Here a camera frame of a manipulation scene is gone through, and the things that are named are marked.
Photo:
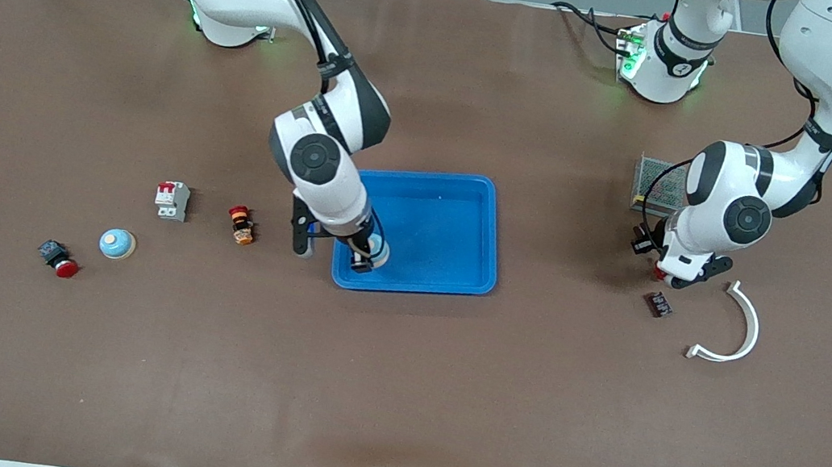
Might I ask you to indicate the black switch red mushroom button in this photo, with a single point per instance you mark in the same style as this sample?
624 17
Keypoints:
65 267

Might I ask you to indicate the white curved plastic clamp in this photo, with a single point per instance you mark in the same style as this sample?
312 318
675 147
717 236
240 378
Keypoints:
752 330

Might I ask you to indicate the perforated metal power supply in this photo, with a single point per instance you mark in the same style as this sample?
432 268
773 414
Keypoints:
655 186

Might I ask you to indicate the orange and red push button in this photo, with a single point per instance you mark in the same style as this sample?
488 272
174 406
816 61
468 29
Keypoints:
242 227

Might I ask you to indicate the brown table mat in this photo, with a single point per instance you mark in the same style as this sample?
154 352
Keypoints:
393 393

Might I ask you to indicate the white circuit breaker red switch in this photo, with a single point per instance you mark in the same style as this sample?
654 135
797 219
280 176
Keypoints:
173 201

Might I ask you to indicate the blue desk bell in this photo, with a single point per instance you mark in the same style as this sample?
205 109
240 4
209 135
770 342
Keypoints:
116 244
381 250

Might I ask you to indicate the brass valve with red handwheel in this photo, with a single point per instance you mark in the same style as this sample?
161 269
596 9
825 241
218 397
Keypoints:
657 274

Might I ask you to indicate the blue plastic tray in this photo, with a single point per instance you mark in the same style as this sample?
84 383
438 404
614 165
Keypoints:
441 229

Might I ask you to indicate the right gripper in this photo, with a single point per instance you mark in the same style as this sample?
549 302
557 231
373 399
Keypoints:
360 246

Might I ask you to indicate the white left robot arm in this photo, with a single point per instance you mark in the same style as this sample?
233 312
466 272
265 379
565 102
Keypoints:
825 47

